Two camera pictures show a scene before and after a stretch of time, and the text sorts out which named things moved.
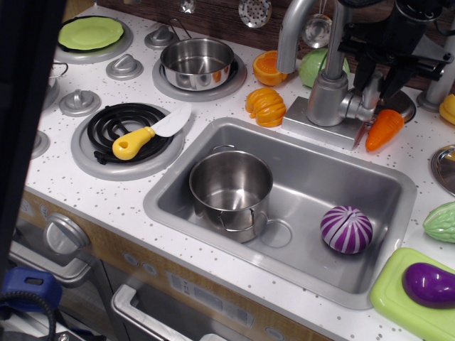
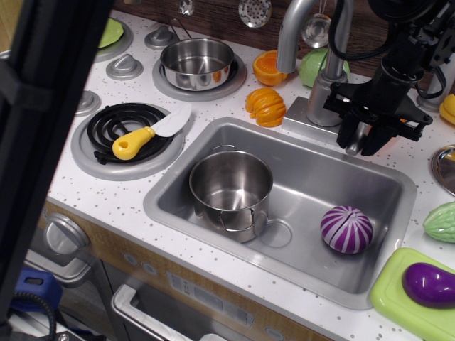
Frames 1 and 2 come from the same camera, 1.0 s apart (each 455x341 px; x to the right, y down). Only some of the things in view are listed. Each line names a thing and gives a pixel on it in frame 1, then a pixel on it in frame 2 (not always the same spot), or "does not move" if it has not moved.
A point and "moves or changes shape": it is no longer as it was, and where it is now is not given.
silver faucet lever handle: [355, 105] moves or changes shape
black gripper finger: [365, 69] → [348, 126]
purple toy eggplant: [429, 285] does not move
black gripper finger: [397, 78] → [378, 136]
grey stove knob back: [161, 38] does not move
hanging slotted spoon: [254, 13] does not move
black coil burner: [113, 121] does not move
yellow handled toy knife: [128, 142] does not move
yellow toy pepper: [447, 109] does not move
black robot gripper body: [394, 42] → [385, 96]
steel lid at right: [443, 165] does not move
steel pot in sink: [232, 189] does not move
